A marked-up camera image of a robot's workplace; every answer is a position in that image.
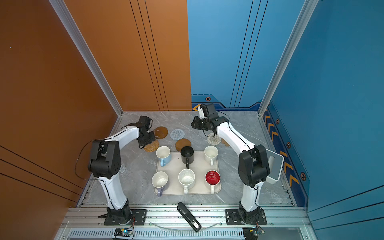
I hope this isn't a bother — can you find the black mug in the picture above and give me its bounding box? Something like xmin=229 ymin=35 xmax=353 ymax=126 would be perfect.
xmin=181 ymin=146 xmax=194 ymax=169

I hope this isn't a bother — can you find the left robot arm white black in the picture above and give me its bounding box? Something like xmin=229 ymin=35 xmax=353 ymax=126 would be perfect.
xmin=88 ymin=116 xmax=156 ymax=226

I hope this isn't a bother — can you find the cork paw print coaster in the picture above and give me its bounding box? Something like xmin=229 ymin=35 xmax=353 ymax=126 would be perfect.
xmin=221 ymin=139 xmax=230 ymax=147

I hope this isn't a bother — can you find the white mug top right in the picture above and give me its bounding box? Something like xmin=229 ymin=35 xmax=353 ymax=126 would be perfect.
xmin=204 ymin=146 xmax=219 ymax=166

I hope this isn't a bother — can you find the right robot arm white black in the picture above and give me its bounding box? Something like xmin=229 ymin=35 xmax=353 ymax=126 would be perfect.
xmin=191 ymin=104 xmax=271 ymax=225

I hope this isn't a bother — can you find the light blue mug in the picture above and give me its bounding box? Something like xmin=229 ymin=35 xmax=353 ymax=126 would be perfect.
xmin=156 ymin=146 xmax=172 ymax=167

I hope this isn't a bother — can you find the white mug purple handle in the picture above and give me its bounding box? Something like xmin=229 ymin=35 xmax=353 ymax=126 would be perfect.
xmin=152 ymin=171 xmax=169 ymax=197

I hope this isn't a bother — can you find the white multicolour woven coaster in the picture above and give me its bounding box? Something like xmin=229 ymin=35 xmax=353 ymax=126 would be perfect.
xmin=207 ymin=135 xmax=222 ymax=146

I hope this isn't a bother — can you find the glossy dark brown coaster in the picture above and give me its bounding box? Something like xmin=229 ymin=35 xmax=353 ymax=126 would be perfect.
xmin=154 ymin=126 xmax=168 ymax=140

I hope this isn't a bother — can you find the red inside white mug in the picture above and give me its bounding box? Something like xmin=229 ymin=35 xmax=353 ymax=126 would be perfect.
xmin=205 ymin=170 xmax=221 ymax=195

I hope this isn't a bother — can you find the beige serving tray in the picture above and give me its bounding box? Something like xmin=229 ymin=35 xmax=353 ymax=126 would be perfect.
xmin=152 ymin=151 xmax=222 ymax=197

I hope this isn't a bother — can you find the blue grey woven coaster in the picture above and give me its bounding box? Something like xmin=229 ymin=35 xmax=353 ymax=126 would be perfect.
xmin=170 ymin=129 xmax=185 ymax=141

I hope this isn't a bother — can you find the white mug centre front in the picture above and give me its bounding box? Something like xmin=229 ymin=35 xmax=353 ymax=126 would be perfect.
xmin=178 ymin=169 xmax=196 ymax=195

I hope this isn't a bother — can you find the right circuit board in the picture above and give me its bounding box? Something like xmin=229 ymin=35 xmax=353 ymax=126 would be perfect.
xmin=243 ymin=228 xmax=262 ymax=240

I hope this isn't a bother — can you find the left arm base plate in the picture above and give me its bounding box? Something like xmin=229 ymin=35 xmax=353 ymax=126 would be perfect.
xmin=104 ymin=209 xmax=147 ymax=226

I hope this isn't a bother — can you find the left green circuit board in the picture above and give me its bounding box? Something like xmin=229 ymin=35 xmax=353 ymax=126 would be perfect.
xmin=114 ymin=228 xmax=135 ymax=240

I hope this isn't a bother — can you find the rattan woven coaster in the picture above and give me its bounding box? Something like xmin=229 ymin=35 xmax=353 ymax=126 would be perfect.
xmin=143 ymin=140 xmax=160 ymax=153

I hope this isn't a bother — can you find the round wooden coaster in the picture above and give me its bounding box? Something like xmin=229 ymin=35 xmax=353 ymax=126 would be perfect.
xmin=175 ymin=139 xmax=192 ymax=152

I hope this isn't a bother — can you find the black stapler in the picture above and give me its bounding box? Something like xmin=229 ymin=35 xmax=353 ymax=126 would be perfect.
xmin=177 ymin=202 xmax=202 ymax=233

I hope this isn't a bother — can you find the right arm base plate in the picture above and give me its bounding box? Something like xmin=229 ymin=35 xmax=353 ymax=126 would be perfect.
xmin=225 ymin=209 xmax=268 ymax=226

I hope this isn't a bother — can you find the clear plastic jar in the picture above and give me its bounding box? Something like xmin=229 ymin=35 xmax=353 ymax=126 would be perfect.
xmin=119 ymin=163 xmax=126 ymax=174

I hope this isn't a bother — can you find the white tissue box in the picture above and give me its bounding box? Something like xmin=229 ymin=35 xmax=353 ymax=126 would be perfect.
xmin=266 ymin=150 xmax=284 ymax=185

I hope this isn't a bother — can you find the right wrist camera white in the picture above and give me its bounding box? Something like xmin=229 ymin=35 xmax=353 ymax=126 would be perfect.
xmin=196 ymin=105 xmax=205 ymax=119

